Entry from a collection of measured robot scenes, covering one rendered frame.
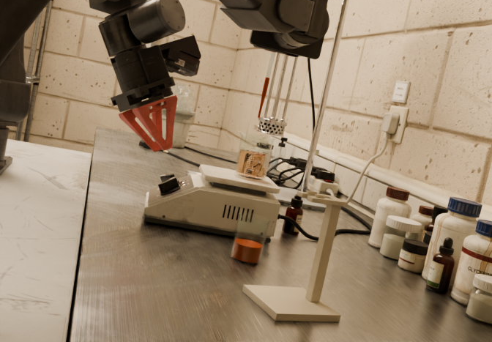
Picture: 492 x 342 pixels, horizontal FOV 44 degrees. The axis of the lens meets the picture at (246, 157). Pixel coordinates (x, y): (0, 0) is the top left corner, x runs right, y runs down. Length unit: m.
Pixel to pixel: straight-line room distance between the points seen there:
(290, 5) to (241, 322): 0.35
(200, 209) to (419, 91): 0.70
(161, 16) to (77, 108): 2.54
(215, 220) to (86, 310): 0.39
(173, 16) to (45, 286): 0.43
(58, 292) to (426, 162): 0.93
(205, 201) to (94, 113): 2.50
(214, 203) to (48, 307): 0.40
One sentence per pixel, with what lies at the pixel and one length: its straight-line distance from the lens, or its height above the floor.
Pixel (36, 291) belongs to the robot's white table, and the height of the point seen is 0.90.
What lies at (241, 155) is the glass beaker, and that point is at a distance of 0.95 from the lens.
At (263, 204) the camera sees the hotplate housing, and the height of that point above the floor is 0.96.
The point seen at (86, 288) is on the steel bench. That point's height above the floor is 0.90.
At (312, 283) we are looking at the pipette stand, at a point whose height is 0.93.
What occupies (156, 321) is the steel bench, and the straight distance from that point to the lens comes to 0.57.
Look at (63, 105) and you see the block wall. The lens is 3.37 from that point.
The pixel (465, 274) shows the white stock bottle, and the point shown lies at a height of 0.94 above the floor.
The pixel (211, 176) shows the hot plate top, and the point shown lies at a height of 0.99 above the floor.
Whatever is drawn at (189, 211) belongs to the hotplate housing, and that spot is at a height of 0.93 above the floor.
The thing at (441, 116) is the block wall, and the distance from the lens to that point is 1.34.
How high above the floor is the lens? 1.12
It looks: 6 degrees down
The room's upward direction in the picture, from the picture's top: 12 degrees clockwise
